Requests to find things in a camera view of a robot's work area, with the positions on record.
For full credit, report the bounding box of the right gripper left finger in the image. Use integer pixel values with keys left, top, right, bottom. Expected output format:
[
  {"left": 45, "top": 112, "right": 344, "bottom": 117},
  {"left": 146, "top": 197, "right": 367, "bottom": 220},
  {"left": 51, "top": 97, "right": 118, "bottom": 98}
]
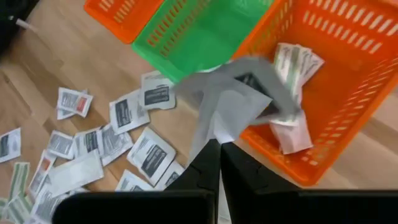
[{"left": 51, "top": 139, "right": 221, "bottom": 224}]

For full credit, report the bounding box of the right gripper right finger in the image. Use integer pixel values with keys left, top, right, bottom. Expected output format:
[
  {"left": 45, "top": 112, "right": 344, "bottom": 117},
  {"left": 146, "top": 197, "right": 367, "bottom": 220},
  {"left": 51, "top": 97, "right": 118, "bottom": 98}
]
[{"left": 220, "top": 142, "right": 398, "bottom": 224}]

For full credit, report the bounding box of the plain white packet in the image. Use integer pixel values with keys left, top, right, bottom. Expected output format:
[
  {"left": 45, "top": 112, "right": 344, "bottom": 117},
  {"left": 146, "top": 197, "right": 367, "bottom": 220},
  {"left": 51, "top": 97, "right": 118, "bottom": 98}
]
[
  {"left": 49, "top": 149, "right": 104, "bottom": 198},
  {"left": 269, "top": 111, "right": 314, "bottom": 156}
]

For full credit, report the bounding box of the white packet red print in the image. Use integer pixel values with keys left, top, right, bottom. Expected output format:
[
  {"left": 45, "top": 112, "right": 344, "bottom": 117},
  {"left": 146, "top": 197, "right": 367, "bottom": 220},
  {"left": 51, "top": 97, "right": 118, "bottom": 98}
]
[
  {"left": 57, "top": 86, "right": 93, "bottom": 118},
  {"left": 27, "top": 150, "right": 57, "bottom": 200}
]

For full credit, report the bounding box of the orange plastic basket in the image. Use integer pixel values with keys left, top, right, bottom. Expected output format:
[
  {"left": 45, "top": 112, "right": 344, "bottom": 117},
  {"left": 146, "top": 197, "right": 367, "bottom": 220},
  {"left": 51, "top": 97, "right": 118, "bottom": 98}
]
[
  {"left": 231, "top": 0, "right": 398, "bottom": 187},
  {"left": 83, "top": 0, "right": 164, "bottom": 44}
]

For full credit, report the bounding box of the green striped bandage wrapper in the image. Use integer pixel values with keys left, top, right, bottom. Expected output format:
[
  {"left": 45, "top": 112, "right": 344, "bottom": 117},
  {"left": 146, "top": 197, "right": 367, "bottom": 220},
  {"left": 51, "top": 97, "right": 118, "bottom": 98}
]
[
  {"left": 273, "top": 42, "right": 326, "bottom": 105},
  {"left": 0, "top": 194, "right": 34, "bottom": 224},
  {"left": 8, "top": 161, "right": 30, "bottom": 202}
]

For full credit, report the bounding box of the green plastic basket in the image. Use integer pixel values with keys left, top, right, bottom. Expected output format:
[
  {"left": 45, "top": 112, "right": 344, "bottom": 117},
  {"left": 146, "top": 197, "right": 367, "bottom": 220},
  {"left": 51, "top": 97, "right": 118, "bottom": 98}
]
[{"left": 131, "top": 0, "right": 274, "bottom": 83}]

